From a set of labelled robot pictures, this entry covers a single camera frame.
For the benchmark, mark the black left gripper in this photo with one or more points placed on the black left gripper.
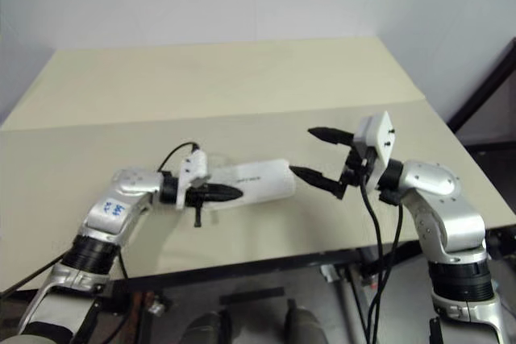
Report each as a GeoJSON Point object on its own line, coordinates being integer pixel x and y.
{"type": "Point", "coordinates": [192, 197]}

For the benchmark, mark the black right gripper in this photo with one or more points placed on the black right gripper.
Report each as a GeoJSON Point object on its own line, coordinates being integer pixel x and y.
{"type": "Point", "coordinates": [359, 171]}

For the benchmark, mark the white plastic pencil case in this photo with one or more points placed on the white plastic pencil case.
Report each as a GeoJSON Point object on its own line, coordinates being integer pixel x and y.
{"type": "Point", "coordinates": [266, 183]}

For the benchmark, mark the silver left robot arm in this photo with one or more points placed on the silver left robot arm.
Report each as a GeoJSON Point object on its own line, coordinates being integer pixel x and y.
{"type": "Point", "coordinates": [121, 207]}

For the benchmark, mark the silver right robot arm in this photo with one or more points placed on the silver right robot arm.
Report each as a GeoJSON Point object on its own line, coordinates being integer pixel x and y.
{"type": "Point", "coordinates": [455, 223]}

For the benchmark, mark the rusty brown metal leg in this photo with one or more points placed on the rusty brown metal leg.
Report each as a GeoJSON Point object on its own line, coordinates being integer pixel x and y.
{"type": "Point", "coordinates": [143, 320]}

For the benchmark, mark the dark rounded shape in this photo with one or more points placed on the dark rounded shape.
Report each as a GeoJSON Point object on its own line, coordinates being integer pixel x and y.
{"type": "Point", "coordinates": [302, 324]}

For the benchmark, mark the grey metal pole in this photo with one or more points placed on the grey metal pole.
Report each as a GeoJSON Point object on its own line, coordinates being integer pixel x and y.
{"type": "Point", "coordinates": [350, 316]}

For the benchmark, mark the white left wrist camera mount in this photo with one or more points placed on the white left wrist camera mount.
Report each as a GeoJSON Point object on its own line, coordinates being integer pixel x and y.
{"type": "Point", "coordinates": [193, 167]}

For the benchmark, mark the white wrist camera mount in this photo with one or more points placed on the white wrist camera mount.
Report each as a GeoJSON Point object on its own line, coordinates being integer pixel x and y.
{"type": "Point", "coordinates": [381, 138]}
{"type": "Point", "coordinates": [193, 167]}

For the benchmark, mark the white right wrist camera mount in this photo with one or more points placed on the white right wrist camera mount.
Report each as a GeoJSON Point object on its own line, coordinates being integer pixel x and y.
{"type": "Point", "coordinates": [381, 138]}

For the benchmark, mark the black metal table frame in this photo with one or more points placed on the black metal table frame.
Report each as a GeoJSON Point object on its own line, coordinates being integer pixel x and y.
{"type": "Point", "coordinates": [242, 272]}

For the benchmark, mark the white plastic bracket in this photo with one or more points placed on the white plastic bracket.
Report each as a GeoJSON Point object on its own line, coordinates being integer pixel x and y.
{"type": "Point", "coordinates": [328, 273]}

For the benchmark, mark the small metal bracket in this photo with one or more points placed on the small metal bracket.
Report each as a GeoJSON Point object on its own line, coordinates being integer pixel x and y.
{"type": "Point", "coordinates": [159, 304]}

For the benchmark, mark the dark metal frame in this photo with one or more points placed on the dark metal frame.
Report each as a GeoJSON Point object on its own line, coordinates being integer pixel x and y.
{"type": "Point", "coordinates": [481, 84]}

